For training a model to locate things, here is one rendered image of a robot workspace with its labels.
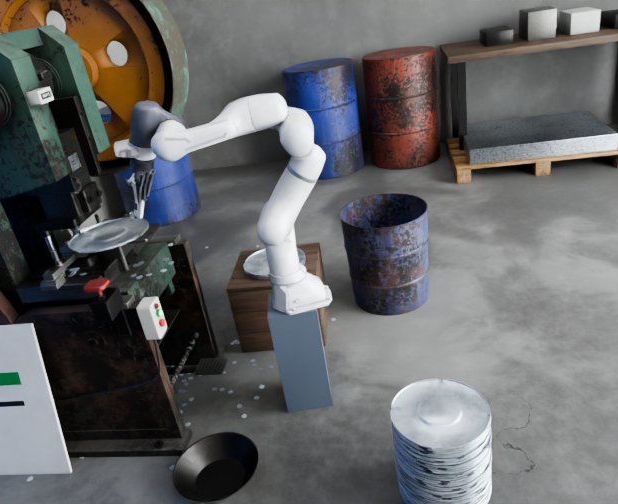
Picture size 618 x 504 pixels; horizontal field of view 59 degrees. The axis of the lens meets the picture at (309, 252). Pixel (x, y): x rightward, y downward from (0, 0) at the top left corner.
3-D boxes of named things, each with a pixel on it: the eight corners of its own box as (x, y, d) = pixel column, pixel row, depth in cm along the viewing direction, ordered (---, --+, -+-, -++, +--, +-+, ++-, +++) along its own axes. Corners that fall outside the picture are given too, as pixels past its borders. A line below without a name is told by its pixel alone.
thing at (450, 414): (396, 378, 180) (396, 376, 180) (489, 382, 172) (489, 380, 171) (384, 445, 156) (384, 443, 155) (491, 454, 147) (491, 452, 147)
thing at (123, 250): (169, 253, 212) (160, 221, 206) (156, 271, 199) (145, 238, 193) (110, 258, 216) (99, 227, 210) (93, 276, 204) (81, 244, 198)
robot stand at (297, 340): (328, 376, 233) (313, 285, 213) (333, 405, 217) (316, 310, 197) (286, 383, 233) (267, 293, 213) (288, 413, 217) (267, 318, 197)
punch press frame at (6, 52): (199, 336, 247) (106, 15, 188) (165, 403, 209) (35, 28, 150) (41, 345, 261) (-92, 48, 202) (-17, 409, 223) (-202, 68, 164)
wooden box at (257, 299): (329, 301, 286) (319, 242, 271) (326, 345, 252) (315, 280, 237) (254, 308, 291) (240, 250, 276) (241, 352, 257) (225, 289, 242)
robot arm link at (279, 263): (301, 250, 210) (291, 190, 199) (298, 274, 193) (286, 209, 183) (273, 254, 211) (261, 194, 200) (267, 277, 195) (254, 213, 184)
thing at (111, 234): (112, 255, 185) (111, 253, 185) (51, 250, 197) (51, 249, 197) (164, 220, 208) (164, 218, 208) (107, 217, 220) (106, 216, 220)
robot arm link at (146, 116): (184, 155, 174) (188, 141, 182) (189, 117, 167) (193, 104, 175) (126, 145, 171) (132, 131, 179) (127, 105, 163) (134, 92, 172)
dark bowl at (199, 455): (269, 445, 203) (266, 431, 200) (252, 516, 177) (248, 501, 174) (193, 446, 209) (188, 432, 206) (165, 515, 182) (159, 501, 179)
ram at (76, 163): (110, 199, 204) (83, 121, 191) (91, 215, 191) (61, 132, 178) (68, 204, 208) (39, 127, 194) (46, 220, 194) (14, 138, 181)
